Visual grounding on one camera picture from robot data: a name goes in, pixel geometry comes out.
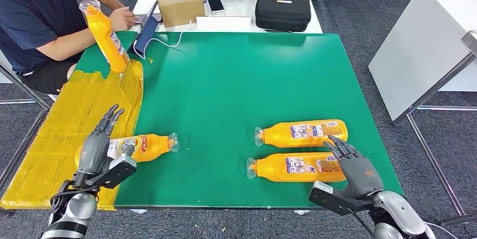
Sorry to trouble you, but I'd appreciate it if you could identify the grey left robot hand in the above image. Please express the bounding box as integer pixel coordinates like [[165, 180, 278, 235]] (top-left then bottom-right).
[[76, 103, 137, 175]]

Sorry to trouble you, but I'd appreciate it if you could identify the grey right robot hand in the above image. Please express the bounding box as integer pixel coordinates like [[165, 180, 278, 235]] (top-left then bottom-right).
[[322, 134, 385, 201]]

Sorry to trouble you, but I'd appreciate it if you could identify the orange detergent bottle clear cap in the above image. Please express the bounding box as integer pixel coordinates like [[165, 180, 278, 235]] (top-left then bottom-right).
[[78, 0, 131, 74], [74, 132, 181, 169], [254, 119, 349, 149], [246, 151, 348, 184]]

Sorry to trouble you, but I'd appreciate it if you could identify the yellow taped cardboard mat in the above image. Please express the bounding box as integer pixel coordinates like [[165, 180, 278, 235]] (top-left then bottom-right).
[[0, 59, 145, 211]]

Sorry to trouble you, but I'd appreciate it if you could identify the tablet in blue case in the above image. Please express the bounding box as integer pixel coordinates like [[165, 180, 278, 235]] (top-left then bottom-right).
[[132, 0, 162, 57]]

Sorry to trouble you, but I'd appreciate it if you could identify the person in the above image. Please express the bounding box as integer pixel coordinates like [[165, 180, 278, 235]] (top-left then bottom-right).
[[0, 0, 137, 96]]

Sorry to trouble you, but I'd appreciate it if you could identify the green table mat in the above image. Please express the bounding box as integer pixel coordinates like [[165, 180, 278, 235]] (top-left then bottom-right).
[[74, 30, 406, 210]]

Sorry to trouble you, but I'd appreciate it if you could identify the brown cardboard box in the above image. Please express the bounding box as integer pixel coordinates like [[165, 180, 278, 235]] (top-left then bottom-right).
[[154, 0, 206, 29]]

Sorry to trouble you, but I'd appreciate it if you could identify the black zipped carrying case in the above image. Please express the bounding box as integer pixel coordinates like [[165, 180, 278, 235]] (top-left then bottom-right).
[[254, 0, 312, 34]]

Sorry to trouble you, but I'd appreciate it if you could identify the flat white box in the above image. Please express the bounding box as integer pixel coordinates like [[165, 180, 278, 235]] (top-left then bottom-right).
[[195, 15, 253, 34]]

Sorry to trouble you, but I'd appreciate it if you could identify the smartphone with dark screen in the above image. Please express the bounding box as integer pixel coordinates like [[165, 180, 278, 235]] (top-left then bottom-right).
[[205, 0, 226, 15]]

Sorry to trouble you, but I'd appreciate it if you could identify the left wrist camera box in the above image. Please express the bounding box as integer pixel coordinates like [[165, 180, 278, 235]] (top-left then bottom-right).
[[87, 154, 138, 190]]

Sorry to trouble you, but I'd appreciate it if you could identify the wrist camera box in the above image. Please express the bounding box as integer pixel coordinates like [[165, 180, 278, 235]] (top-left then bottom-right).
[[87, 154, 138, 190], [308, 180, 374, 217]]

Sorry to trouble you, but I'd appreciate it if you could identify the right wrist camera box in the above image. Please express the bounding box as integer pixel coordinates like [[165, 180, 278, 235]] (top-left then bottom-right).
[[308, 180, 374, 217]]

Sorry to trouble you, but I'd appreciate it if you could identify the grey metal frame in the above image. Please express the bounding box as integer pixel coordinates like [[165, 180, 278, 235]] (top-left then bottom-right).
[[0, 64, 51, 190]]

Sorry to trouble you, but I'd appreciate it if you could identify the white floor cable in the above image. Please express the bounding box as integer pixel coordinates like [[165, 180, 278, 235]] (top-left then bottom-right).
[[425, 220, 460, 239]]

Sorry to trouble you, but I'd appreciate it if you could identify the white charging cable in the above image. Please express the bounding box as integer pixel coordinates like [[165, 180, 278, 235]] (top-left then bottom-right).
[[132, 19, 197, 61]]

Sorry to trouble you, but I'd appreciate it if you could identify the white table steel frame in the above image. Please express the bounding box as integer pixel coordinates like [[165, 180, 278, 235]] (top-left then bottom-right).
[[367, 0, 477, 228]]

